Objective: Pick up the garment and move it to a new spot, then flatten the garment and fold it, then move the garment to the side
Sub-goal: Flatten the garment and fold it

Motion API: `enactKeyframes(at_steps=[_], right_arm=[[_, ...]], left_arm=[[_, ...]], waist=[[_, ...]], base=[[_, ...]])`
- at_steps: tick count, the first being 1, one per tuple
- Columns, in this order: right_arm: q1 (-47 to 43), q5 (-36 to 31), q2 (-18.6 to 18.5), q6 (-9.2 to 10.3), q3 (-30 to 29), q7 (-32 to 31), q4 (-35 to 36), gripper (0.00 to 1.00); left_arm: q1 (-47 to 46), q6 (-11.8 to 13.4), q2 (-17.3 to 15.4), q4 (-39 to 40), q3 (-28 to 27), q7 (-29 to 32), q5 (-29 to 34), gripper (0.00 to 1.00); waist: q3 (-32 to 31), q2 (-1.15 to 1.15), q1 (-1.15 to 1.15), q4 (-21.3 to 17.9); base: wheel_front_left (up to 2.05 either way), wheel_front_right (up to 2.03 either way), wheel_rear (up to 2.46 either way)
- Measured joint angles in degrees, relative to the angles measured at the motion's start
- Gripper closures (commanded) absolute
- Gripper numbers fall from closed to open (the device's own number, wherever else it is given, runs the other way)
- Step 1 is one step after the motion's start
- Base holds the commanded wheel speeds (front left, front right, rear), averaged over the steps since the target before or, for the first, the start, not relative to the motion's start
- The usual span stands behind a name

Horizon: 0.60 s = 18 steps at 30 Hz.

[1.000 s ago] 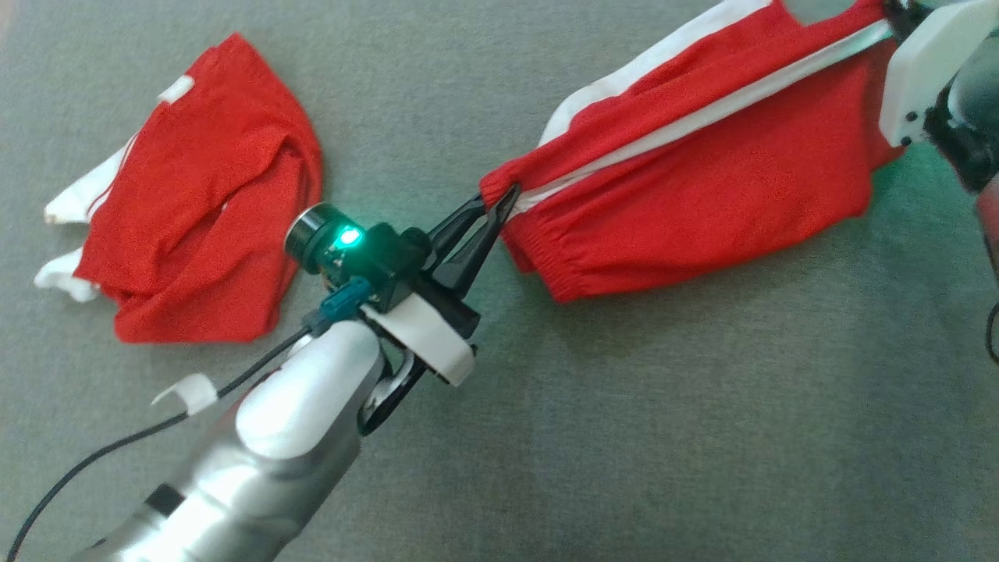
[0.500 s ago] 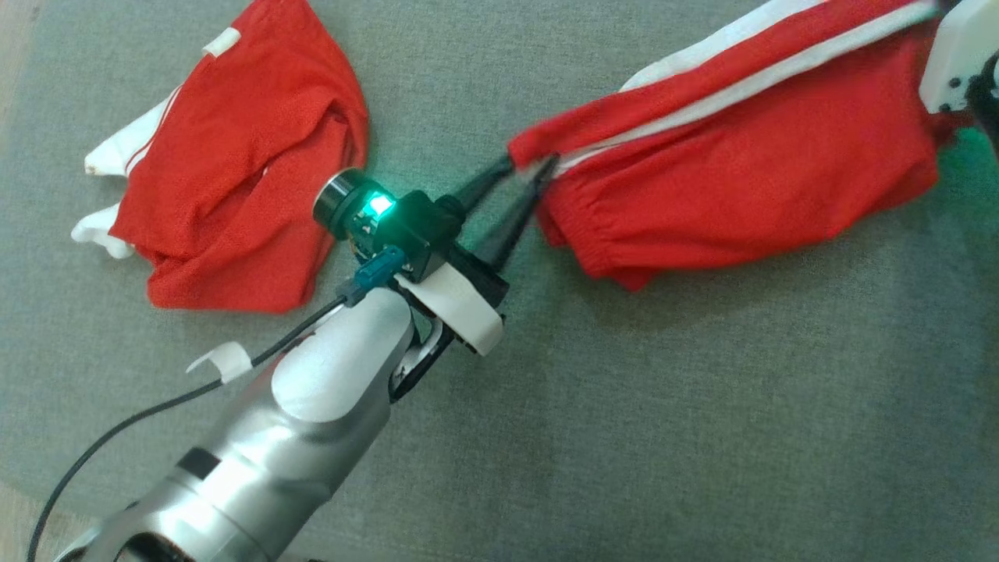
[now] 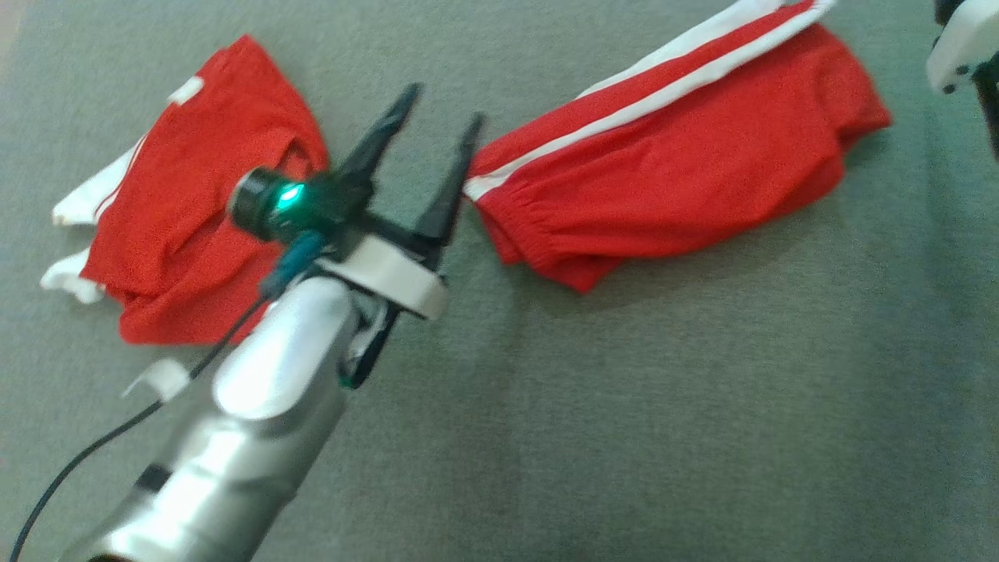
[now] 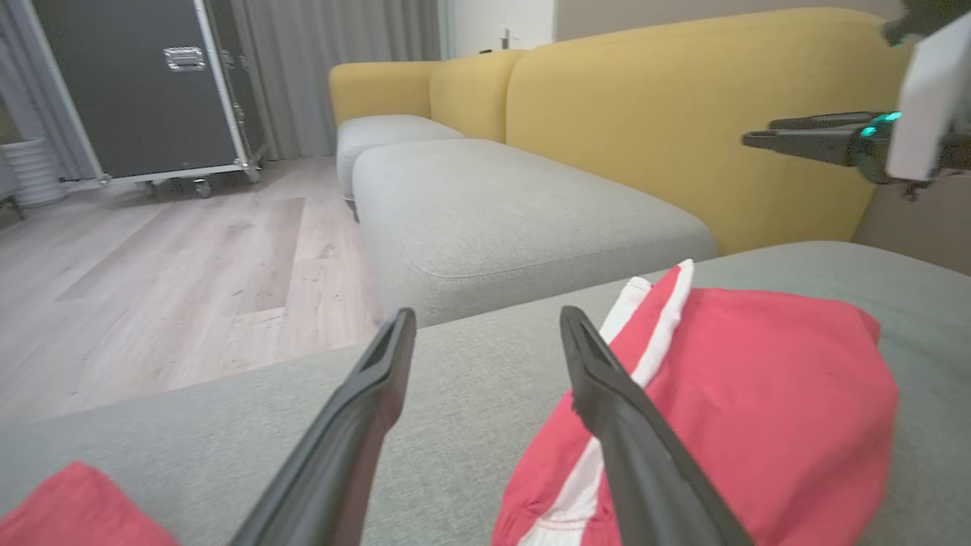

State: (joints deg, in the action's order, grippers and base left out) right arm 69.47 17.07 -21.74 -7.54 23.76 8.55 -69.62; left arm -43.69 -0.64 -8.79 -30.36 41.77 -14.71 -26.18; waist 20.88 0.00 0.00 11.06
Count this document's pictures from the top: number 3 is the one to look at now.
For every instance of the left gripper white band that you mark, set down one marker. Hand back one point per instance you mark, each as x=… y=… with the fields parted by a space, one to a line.
x=390 y=273

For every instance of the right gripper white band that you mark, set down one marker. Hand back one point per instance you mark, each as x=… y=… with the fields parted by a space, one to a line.
x=964 y=47

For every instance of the red jersey with white sleeves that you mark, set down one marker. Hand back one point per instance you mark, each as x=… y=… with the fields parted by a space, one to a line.
x=172 y=226

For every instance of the red shorts with white stripes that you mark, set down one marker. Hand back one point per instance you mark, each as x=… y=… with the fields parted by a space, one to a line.
x=663 y=179

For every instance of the large grey sofa seat cushion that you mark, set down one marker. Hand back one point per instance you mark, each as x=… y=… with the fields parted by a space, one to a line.
x=624 y=429

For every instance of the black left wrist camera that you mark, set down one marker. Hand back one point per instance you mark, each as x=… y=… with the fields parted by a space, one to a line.
x=265 y=203

